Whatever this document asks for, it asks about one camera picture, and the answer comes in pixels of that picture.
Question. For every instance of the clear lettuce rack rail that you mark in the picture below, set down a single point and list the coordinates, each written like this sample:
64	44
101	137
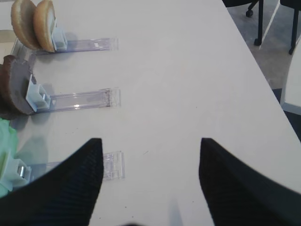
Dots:
114	168

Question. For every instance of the white neighbouring table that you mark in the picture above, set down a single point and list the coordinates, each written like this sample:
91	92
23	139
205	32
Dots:
290	99

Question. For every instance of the white lettuce rack pusher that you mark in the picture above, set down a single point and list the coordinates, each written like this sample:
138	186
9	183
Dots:
15	173

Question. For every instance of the white bun rack pusher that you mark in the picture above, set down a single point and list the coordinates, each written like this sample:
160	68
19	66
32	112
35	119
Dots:
59	39

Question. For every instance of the rear brown meat patty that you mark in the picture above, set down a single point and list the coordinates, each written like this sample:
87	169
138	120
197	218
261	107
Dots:
5	93

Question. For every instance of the bun half in rack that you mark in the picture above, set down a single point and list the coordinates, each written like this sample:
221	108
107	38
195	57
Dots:
43	24
22	12

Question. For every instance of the brown meat patty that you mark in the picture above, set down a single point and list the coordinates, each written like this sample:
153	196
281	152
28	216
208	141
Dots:
5	93
18	82

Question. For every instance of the front bun half in rack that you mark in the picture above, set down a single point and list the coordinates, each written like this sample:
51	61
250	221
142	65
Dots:
43	24

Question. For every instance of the white patty rack pusher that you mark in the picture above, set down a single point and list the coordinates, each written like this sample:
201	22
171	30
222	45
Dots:
37	97

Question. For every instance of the clear patty rack rail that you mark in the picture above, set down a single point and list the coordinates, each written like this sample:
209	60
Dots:
110	97

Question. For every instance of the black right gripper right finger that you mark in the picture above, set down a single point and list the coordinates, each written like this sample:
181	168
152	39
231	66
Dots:
238	195

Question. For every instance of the black chair leg right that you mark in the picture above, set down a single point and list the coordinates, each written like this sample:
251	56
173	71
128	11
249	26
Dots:
296	6

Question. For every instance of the front brown meat patty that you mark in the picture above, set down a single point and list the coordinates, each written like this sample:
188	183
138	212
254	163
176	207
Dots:
18	82

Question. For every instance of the rear bun half in rack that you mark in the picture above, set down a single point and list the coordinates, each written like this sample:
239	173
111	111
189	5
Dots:
22	12

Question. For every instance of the clear bun rack rail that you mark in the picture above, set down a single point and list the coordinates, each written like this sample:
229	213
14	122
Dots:
103	44

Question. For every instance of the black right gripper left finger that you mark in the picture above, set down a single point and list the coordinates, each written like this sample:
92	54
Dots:
65	196

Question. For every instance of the green lettuce leaf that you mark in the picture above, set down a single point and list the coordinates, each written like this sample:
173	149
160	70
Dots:
8	143

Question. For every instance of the black office chair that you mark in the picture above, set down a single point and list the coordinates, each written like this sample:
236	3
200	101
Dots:
252	18

